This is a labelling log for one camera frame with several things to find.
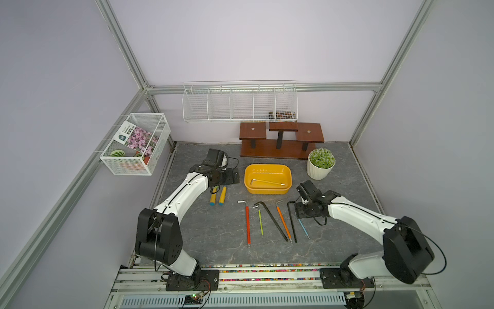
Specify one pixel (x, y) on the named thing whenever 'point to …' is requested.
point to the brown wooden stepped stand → (294, 140)
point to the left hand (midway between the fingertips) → (231, 179)
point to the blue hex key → (303, 228)
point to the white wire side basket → (119, 159)
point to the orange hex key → (282, 217)
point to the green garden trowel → (212, 201)
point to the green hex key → (261, 223)
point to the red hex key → (248, 221)
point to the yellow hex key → (267, 182)
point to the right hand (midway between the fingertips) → (301, 209)
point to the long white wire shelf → (240, 101)
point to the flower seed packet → (136, 138)
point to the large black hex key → (272, 219)
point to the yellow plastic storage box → (268, 179)
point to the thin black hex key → (291, 219)
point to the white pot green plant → (321, 161)
